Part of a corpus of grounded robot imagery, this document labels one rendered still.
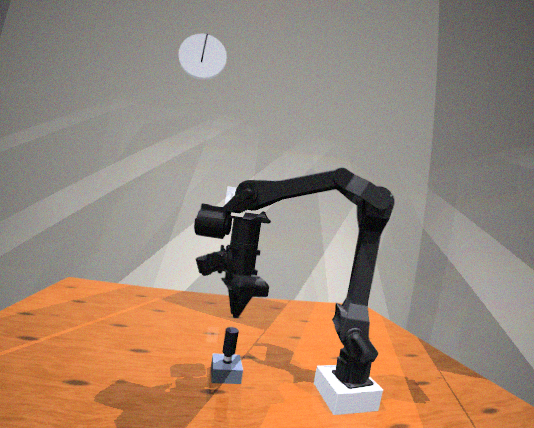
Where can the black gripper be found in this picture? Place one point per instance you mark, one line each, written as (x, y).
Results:
(241, 285)

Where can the light blue square block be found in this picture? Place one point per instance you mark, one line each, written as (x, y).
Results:
(224, 373)

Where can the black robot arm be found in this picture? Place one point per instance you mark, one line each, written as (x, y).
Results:
(374, 206)

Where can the black cylinder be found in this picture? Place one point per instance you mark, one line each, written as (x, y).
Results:
(230, 341)

